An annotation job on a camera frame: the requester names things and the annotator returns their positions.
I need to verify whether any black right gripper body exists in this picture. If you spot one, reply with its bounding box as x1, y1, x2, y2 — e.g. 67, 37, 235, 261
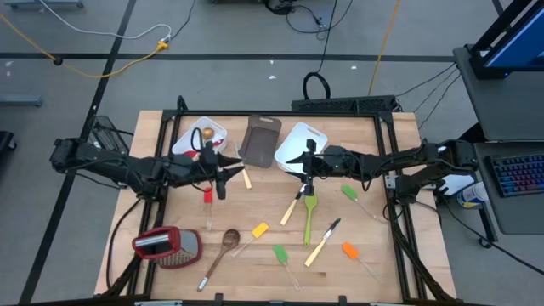
302, 139, 354, 197

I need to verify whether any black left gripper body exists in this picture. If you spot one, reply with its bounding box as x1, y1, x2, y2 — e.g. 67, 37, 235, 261
190, 141, 227, 201

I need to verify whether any white plastic bin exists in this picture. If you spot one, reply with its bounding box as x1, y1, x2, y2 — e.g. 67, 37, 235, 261
274, 122, 329, 174
171, 116, 229, 161

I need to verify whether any wooden handled fork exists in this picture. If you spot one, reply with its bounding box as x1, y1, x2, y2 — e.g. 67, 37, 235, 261
233, 142, 253, 190

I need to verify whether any red spatula clear handle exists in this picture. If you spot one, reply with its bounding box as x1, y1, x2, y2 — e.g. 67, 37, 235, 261
202, 186, 214, 233

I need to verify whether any green silicone spoon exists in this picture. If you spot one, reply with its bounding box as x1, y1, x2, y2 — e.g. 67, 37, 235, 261
303, 194, 319, 248

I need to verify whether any green spatula clear handle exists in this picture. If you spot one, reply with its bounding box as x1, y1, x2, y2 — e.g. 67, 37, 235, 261
272, 243, 302, 293
340, 184, 388, 224

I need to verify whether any black knife wooden handle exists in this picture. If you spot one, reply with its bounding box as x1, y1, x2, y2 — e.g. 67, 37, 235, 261
279, 183, 308, 227

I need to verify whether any yellow spatula clear handle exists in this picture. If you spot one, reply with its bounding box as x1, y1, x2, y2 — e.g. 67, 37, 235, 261
231, 222, 270, 258

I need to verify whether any wooden spoon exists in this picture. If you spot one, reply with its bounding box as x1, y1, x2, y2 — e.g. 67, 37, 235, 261
196, 228, 241, 293

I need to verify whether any silver knife wooden handle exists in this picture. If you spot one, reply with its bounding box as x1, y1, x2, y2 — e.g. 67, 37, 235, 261
303, 217, 343, 269

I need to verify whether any orange spatula clear handle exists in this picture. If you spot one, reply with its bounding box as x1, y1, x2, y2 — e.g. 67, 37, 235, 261
342, 241, 383, 284

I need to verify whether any red box grater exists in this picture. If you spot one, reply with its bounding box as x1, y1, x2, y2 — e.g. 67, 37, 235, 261
131, 225, 204, 269

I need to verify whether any black perforated computer case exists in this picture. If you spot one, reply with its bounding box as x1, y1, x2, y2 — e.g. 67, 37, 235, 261
291, 94, 399, 115

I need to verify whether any black mesh box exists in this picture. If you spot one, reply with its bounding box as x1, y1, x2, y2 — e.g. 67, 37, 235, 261
87, 115, 131, 156

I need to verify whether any white paper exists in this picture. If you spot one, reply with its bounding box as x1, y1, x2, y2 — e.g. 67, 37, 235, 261
436, 167, 476, 197

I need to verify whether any white wipes canister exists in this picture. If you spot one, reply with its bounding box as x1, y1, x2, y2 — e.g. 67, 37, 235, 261
456, 180, 490, 210

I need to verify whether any grey keyboard desk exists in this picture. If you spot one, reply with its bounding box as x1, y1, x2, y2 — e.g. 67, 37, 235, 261
472, 141, 544, 236

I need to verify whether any backlit keyboard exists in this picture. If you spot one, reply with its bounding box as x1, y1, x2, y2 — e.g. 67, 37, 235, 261
485, 152, 544, 199

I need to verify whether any grey stand foot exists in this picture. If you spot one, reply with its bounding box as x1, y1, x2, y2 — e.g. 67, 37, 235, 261
0, 93, 43, 108
3, 0, 85, 10

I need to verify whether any large monitor on stand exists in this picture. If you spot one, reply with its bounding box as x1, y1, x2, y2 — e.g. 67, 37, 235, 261
468, 0, 544, 81

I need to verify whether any coiled black cable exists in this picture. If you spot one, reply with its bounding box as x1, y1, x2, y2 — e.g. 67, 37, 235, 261
302, 0, 339, 101

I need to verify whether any black aluminium frame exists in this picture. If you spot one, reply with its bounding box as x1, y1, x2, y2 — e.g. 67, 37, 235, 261
93, 95, 459, 306

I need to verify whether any yellow extension cable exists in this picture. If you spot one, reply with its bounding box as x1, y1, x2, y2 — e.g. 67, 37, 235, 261
0, 12, 170, 80

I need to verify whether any black cable tangle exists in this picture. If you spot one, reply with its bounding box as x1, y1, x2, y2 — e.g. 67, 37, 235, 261
263, 0, 354, 42

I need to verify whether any white cable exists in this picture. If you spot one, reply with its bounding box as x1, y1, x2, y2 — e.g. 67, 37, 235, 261
37, 0, 173, 42

